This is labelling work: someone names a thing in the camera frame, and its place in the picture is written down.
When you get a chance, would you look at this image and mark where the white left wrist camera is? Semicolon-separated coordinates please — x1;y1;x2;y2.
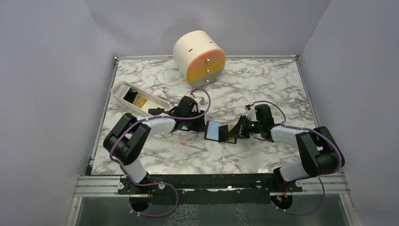
195;97;205;106

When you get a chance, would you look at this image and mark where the black credit card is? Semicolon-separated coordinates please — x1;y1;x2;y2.
218;125;229;143

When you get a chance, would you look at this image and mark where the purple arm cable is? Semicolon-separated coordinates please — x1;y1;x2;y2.
109;88;211;218
245;100;343;217

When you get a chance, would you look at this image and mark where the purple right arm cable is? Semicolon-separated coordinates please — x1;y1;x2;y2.
245;100;343;217

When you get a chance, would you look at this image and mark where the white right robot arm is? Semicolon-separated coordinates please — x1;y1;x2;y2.
218;101;345;192

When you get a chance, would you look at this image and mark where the orange capped syringe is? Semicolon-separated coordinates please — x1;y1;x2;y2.
180;141;207;151

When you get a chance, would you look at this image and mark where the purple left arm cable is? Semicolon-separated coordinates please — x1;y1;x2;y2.
109;88;211;218

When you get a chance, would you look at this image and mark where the cream round drawer cabinet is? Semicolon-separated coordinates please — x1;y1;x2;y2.
173;30;226;88

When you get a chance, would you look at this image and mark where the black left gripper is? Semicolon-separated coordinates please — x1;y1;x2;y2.
184;109;207;132

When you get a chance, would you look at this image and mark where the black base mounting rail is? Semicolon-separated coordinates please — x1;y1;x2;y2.
117;173;302;205

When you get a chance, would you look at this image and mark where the stack of cards in tray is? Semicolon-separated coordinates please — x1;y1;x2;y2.
115;83;148;108

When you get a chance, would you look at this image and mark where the black card holder wallet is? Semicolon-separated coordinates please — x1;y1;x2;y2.
204;121;233;143

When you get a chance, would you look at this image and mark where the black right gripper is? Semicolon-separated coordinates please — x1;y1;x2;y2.
227;114;263;138

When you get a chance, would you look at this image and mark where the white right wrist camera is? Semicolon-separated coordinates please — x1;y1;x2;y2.
246;108;257;121

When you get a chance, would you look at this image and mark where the white oblong tray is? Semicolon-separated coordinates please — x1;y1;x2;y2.
111;81;172;117

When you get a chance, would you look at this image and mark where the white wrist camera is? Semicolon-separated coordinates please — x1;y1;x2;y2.
195;97;205;106
246;108;257;121

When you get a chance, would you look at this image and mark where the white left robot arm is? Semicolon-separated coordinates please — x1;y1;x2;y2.
103;96;205;194

